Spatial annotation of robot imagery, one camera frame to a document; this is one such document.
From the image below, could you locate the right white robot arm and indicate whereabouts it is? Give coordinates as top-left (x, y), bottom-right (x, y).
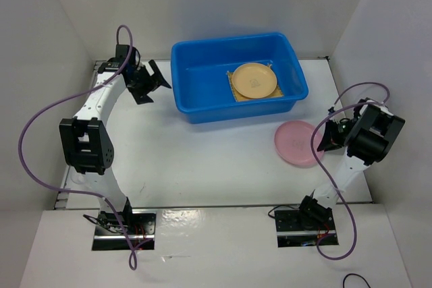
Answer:
top-left (296, 98), bottom-right (406, 229)

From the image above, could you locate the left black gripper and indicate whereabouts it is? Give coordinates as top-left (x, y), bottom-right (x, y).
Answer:
top-left (127, 59), bottom-right (170, 105)

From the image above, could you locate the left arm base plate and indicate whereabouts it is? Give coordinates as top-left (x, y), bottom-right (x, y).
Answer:
top-left (83, 212), bottom-right (156, 251)

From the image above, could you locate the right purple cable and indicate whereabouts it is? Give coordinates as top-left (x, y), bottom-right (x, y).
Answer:
top-left (309, 81), bottom-right (392, 261)

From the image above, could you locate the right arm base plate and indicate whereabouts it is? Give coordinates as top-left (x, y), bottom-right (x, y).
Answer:
top-left (267, 205), bottom-right (339, 248)

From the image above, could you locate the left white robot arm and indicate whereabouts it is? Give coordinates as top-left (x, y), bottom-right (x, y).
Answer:
top-left (59, 45), bottom-right (170, 234)

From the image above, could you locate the blue plastic bin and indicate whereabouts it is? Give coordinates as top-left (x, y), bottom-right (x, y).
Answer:
top-left (171, 32), bottom-right (308, 123)

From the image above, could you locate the black cable on floor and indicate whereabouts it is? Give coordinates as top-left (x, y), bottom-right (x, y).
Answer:
top-left (342, 272), bottom-right (372, 288)

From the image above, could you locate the beige bear plate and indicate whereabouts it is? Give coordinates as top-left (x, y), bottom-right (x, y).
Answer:
top-left (232, 63), bottom-right (277, 99)

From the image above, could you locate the pink plastic plate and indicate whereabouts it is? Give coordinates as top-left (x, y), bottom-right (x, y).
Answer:
top-left (274, 120), bottom-right (317, 168)

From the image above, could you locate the bamboo woven mat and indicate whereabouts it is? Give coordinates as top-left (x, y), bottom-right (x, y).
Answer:
top-left (227, 64), bottom-right (284, 102)

